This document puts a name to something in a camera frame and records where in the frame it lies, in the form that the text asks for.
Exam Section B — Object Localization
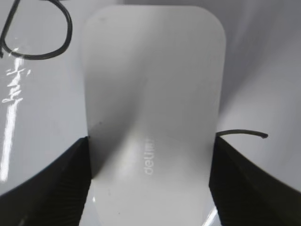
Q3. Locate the white whiteboard eraser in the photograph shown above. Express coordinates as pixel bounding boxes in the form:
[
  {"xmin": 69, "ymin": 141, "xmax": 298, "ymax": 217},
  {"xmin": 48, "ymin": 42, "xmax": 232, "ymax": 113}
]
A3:
[{"xmin": 82, "ymin": 5, "xmax": 226, "ymax": 226}]

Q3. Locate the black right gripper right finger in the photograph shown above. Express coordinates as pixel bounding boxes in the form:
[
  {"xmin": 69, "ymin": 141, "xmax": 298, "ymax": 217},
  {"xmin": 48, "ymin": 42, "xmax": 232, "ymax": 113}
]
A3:
[{"xmin": 209, "ymin": 137, "xmax": 301, "ymax": 226}]

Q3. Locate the white whiteboard with aluminium frame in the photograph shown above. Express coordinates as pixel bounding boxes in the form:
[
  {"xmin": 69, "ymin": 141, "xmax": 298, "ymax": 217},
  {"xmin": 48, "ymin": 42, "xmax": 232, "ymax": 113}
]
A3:
[{"xmin": 0, "ymin": 0, "xmax": 301, "ymax": 226}]

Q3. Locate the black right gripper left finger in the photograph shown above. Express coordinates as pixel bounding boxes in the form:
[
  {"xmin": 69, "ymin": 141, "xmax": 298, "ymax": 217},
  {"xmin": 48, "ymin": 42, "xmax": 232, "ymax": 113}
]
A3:
[{"xmin": 0, "ymin": 137, "xmax": 92, "ymax": 226}]

